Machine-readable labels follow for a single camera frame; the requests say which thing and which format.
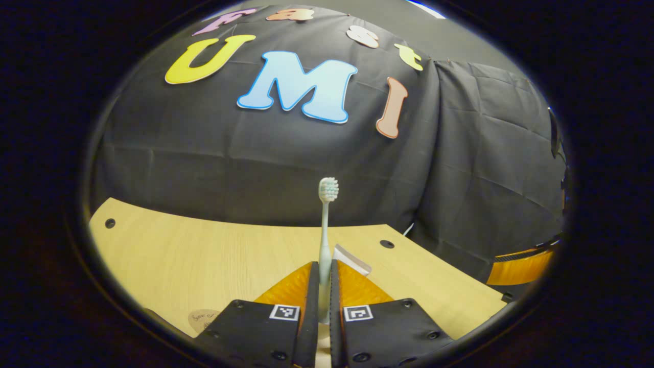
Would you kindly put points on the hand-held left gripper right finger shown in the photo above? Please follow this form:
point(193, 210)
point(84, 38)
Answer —
point(337, 327)

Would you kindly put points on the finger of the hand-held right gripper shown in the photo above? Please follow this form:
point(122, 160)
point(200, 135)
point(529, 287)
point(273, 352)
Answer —
point(521, 266)

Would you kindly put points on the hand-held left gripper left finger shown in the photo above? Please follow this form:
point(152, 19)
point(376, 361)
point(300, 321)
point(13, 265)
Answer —
point(309, 327)

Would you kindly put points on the round cork coaster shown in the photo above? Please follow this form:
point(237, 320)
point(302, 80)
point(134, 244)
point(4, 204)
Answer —
point(200, 321)

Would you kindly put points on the pale blue toothbrush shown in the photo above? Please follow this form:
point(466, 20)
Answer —
point(325, 240)

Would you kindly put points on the black backdrop cloth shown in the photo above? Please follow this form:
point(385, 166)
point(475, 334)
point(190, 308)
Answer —
point(204, 168)

